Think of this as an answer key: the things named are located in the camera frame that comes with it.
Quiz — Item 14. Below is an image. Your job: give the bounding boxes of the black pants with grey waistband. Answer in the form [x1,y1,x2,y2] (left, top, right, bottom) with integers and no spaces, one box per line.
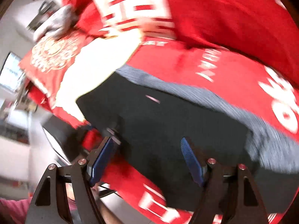
[76,65,298,213]

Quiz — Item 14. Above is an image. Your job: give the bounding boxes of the red wedding bedspread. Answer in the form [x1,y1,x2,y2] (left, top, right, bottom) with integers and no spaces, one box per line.
[25,36,299,224]

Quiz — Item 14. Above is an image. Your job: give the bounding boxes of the cream white towel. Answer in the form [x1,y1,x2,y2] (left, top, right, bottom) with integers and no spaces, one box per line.
[54,29,143,122]

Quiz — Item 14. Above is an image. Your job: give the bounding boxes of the red embroidered pillow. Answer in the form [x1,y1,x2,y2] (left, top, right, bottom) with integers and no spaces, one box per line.
[19,29,93,99]

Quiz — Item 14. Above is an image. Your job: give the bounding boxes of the window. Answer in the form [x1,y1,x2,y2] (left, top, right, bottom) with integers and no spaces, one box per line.
[0,52,25,93]

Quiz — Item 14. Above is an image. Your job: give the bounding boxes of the grey cloth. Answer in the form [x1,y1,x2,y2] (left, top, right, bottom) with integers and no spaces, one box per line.
[33,5,78,42]

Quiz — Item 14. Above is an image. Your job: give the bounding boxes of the red folded wedding quilt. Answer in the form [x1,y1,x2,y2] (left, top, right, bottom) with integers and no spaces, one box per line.
[61,0,299,89]

